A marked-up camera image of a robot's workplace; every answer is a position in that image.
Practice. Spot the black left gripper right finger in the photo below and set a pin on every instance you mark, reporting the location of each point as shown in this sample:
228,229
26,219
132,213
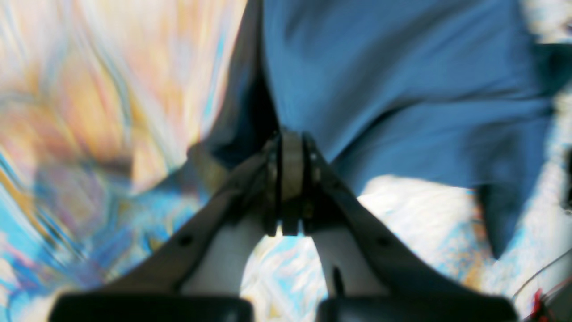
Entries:
371,276

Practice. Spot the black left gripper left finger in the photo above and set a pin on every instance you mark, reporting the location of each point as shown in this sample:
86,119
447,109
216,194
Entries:
196,275

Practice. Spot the dark navy t-shirt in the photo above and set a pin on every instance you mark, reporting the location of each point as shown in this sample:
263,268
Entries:
457,92

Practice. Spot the patterned colourful tablecloth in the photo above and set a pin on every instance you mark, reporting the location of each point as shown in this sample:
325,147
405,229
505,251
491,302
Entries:
100,100

